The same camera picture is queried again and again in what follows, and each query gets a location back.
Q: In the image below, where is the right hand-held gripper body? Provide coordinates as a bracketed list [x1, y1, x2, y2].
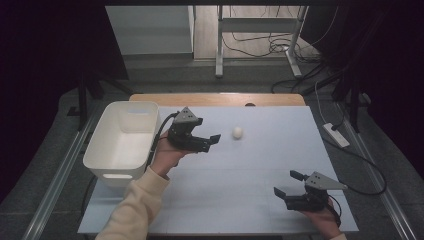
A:
[284, 170, 349, 213]

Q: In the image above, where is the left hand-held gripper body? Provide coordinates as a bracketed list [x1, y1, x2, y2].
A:
[166, 106, 213, 154]

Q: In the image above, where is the white plastic bin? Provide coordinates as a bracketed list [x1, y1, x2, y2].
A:
[82, 100, 164, 188]

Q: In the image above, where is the person's right hand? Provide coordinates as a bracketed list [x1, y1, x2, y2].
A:
[299, 198, 343, 238]

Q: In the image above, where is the person's left hand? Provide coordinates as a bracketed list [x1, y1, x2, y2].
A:
[150, 130, 195, 179]

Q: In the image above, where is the wooden table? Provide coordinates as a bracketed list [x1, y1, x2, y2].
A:
[129, 93, 307, 108]

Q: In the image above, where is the white table mat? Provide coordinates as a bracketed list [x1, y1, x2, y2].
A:
[77, 105, 360, 234]

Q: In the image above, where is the white power strip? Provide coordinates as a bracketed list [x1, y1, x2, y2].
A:
[322, 122, 351, 149]

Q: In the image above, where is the black stand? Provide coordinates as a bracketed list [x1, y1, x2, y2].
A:
[68, 66, 134, 131]
[301, 66, 371, 134]

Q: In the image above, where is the white cabinet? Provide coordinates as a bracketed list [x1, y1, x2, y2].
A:
[105, 5, 196, 56]

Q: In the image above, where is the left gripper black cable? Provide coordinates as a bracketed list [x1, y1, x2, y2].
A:
[145, 112, 180, 171]

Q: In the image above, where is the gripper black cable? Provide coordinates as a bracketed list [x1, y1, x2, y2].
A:
[324, 194, 343, 229]
[145, 112, 180, 171]

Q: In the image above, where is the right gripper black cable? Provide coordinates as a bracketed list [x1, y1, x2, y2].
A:
[324, 194, 343, 229]

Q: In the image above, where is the long black floor cable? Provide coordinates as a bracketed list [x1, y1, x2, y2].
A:
[321, 136, 388, 197]

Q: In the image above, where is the aluminium floor rail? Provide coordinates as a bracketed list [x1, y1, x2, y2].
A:
[21, 109, 101, 240]
[336, 99, 418, 240]

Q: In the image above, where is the tangle of floor cables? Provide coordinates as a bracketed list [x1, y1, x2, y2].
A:
[221, 5, 331, 64]

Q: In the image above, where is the grey metal desk frame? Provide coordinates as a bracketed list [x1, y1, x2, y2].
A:
[214, 5, 309, 79]

